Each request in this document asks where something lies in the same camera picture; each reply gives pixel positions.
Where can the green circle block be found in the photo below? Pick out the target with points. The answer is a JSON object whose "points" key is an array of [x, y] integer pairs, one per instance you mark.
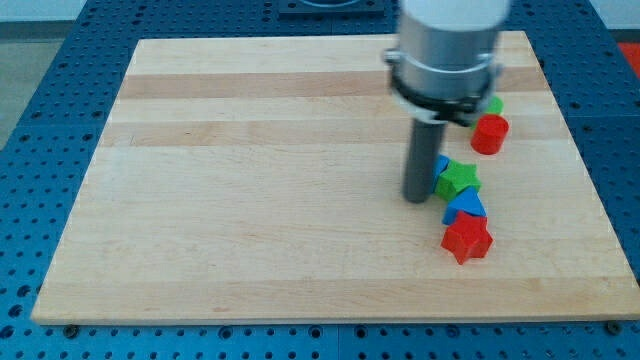
{"points": [[495, 106]]}

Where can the blue triangle block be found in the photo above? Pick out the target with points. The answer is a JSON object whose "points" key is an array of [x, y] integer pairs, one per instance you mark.
{"points": [[467, 201]]}

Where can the red star block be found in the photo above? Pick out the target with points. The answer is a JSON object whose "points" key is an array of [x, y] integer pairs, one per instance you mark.
{"points": [[467, 237]]}

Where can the green star block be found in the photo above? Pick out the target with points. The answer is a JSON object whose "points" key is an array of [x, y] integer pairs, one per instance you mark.
{"points": [[455, 179]]}

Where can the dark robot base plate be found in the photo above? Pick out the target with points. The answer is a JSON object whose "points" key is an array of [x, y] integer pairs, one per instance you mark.
{"points": [[329, 7]]}

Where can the blue block behind rod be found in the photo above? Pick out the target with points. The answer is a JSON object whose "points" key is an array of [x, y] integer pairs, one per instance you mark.
{"points": [[441, 165]]}

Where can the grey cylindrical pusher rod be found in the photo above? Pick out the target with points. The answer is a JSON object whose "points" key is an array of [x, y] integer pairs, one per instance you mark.
{"points": [[421, 160]]}

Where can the red cylinder block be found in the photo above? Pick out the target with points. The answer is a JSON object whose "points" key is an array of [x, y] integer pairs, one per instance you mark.
{"points": [[489, 134]]}

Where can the wooden board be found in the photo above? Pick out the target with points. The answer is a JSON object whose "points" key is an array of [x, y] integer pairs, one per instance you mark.
{"points": [[257, 181]]}

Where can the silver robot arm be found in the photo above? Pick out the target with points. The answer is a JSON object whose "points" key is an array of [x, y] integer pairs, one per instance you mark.
{"points": [[442, 70]]}

